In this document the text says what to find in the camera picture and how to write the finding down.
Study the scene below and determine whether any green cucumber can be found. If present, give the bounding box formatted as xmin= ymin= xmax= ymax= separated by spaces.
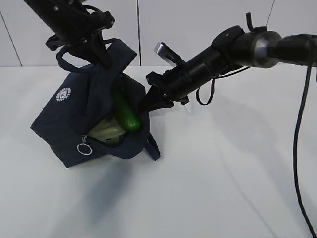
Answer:
xmin=112 ymin=86 xmax=141 ymax=132

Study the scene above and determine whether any glass container green lid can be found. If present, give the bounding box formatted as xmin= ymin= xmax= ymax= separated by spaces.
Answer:
xmin=88 ymin=118 xmax=126 ymax=145

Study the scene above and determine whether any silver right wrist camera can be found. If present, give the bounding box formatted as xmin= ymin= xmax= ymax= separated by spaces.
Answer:
xmin=154 ymin=42 xmax=184 ymax=67

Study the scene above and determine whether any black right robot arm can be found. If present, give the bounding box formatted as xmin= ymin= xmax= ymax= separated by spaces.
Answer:
xmin=138 ymin=25 xmax=317 ymax=112

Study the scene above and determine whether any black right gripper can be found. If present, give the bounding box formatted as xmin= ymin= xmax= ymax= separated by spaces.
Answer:
xmin=138 ymin=62 xmax=190 ymax=111

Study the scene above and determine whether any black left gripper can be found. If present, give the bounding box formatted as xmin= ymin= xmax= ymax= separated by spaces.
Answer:
xmin=45 ymin=10 xmax=115 ymax=69

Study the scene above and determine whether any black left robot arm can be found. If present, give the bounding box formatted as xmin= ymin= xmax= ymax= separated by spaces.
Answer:
xmin=25 ymin=0 xmax=115 ymax=68

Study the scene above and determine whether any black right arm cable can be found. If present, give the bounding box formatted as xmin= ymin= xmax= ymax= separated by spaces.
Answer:
xmin=195 ymin=12 xmax=317 ymax=238

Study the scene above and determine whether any navy blue lunch bag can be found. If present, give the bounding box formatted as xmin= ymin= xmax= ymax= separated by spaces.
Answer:
xmin=31 ymin=38 xmax=161 ymax=168

